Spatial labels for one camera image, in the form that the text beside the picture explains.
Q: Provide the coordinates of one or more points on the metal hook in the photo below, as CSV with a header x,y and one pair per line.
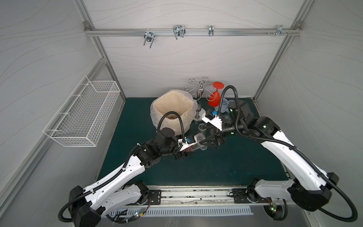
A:
x,y
211,30
149,37
179,31

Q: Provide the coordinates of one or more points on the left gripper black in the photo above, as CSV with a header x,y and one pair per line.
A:
x,y
181,153

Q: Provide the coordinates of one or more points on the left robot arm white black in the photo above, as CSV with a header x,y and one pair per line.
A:
x,y
87,206

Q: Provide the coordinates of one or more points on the aluminium top rail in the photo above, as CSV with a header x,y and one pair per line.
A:
x,y
199,32

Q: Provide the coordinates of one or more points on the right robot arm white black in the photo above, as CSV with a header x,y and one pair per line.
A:
x,y
311,186

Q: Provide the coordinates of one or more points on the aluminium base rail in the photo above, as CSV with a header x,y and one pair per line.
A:
x,y
190,196

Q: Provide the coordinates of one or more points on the clear wine glass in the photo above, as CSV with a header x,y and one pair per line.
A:
x,y
231,102

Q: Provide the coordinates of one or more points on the metal hook right end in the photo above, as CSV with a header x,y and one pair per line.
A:
x,y
279,32

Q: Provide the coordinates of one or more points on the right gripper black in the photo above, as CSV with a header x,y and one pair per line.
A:
x,y
220,137

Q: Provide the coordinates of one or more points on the white wire basket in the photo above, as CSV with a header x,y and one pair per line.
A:
x,y
81,119

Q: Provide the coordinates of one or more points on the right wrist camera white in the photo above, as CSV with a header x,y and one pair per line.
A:
x,y
211,116

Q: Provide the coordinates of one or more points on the jar with dried flowers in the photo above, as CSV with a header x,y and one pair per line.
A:
x,y
201,127

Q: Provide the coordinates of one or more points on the chrome glass holder stand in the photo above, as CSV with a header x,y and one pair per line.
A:
x,y
197,94

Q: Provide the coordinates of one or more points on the cream trash bin with bag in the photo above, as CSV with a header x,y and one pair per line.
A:
x,y
175,110

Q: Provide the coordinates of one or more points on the white vent strip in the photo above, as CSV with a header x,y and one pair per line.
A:
x,y
203,211

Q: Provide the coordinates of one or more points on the red plastic wine glass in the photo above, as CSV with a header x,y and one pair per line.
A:
x,y
214,98

